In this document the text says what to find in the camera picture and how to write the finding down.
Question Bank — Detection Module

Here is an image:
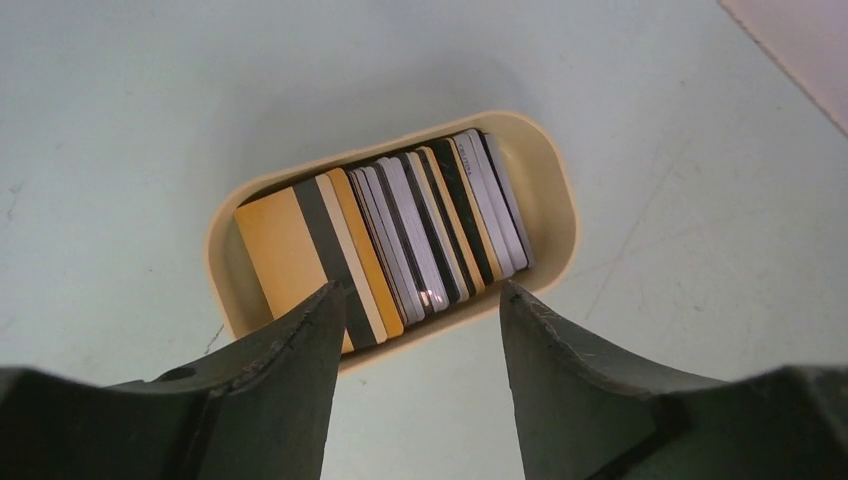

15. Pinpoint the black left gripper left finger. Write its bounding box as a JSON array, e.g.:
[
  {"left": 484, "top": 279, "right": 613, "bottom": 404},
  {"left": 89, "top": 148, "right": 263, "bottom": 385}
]
[{"left": 1, "top": 282, "right": 345, "bottom": 479}]

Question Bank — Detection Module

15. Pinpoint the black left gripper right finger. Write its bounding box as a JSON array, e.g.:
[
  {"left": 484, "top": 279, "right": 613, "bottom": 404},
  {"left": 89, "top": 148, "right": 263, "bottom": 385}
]
[{"left": 499, "top": 282, "right": 847, "bottom": 479}]

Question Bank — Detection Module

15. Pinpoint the beige oval card tray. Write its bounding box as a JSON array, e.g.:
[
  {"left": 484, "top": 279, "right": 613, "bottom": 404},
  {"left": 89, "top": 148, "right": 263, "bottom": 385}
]
[{"left": 206, "top": 111, "right": 579, "bottom": 369}]

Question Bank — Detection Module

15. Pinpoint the yellow card with black stripe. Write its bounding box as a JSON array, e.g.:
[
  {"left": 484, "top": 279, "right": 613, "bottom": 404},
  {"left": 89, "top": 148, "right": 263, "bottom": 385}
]
[{"left": 234, "top": 174, "right": 389, "bottom": 353}]

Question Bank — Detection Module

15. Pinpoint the stack of grey cards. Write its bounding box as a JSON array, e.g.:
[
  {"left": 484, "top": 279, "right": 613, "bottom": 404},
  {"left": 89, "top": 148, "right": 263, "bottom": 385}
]
[{"left": 325, "top": 128, "right": 535, "bottom": 339}]

